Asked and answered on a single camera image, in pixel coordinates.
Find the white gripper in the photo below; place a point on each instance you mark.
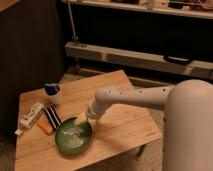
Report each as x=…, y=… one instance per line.
x=93, y=111

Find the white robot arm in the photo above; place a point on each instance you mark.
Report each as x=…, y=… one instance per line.
x=188, y=129

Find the green ceramic bowl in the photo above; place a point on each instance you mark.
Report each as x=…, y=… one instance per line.
x=71, y=138

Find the orange packet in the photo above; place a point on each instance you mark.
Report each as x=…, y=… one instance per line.
x=43, y=125

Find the wooden side table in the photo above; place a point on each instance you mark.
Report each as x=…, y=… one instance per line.
x=121, y=129

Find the white cup with blue lid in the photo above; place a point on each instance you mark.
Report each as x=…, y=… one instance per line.
x=53, y=91

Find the white tube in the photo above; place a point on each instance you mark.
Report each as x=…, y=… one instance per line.
x=29, y=119

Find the dark cabinet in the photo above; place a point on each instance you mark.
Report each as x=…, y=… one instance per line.
x=31, y=53

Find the wooden shelf rack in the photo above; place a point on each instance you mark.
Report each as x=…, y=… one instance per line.
x=141, y=35

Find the black handle on shelf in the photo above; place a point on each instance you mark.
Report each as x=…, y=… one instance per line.
x=177, y=61

